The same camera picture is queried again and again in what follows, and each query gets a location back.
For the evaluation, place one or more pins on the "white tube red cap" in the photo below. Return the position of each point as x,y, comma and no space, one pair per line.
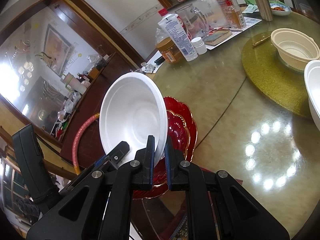
173,26

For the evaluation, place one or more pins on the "orange tea bottle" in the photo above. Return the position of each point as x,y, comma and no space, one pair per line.
233,13

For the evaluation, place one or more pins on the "red scalloped plate gold rim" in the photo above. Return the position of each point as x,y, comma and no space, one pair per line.
183,132

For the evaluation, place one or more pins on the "pink yellow hula hoop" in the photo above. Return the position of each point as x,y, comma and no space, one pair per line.
77,138

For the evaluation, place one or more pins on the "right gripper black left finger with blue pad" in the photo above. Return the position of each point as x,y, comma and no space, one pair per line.
97,203

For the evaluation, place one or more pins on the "book on tray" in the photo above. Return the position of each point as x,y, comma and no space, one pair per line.
217,37

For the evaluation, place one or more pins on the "small white foam bowl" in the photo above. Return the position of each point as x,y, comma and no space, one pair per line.
133,108

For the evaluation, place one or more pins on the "beige plastic bowl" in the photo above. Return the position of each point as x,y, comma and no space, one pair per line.
295,48

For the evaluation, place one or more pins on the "clear glass pitcher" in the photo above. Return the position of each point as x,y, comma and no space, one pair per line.
194,20

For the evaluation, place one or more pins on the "small white pill bottle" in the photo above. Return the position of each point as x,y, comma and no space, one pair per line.
199,45

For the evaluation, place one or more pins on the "blue white dish with food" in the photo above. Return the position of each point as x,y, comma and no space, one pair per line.
279,9

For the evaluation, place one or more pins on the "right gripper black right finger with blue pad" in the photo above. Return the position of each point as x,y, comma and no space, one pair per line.
218,207

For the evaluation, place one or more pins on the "amber jar gold lid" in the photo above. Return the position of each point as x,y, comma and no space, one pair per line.
169,51

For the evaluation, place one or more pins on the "green round placemat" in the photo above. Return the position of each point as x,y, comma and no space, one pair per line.
273,79

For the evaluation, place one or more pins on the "large white foam bowl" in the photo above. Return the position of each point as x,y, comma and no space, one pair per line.
312,83

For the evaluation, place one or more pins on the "red snack packet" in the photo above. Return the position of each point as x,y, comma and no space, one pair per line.
178,228

